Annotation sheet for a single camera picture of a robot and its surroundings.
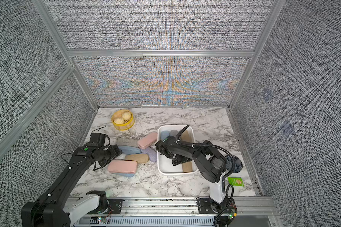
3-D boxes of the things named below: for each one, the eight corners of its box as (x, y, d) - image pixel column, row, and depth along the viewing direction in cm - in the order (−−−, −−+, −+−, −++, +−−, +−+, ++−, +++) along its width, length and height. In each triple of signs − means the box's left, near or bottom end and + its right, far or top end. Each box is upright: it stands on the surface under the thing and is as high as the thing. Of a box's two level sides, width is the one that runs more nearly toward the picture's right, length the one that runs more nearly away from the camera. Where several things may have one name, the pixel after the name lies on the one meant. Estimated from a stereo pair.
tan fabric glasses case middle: (125, 162, 90) (124, 158, 87) (128, 155, 93) (126, 151, 90) (148, 164, 90) (147, 160, 86) (149, 157, 93) (148, 153, 89)
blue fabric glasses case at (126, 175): (113, 176, 85) (111, 175, 83) (114, 174, 86) (112, 172, 84) (134, 177, 84) (133, 176, 82) (134, 174, 86) (133, 173, 83)
